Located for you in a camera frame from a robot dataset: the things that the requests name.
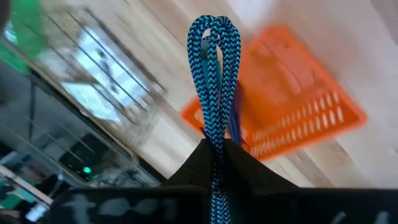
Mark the white adapter box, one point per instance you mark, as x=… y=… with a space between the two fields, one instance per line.
x=93 y=105

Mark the black metal table frame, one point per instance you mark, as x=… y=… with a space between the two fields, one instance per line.
x=102 y=130

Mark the black bar device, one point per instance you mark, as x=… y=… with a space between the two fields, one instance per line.
x=81 y=155

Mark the green plastic basket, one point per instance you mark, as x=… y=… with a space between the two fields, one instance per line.
x=25 y=28

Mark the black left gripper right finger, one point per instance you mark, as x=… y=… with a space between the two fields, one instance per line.
x=295 y=205

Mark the orange plastic basket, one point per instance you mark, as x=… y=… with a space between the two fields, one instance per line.
x=280 y=87

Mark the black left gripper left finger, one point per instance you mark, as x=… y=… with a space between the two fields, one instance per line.
x=155 y=205

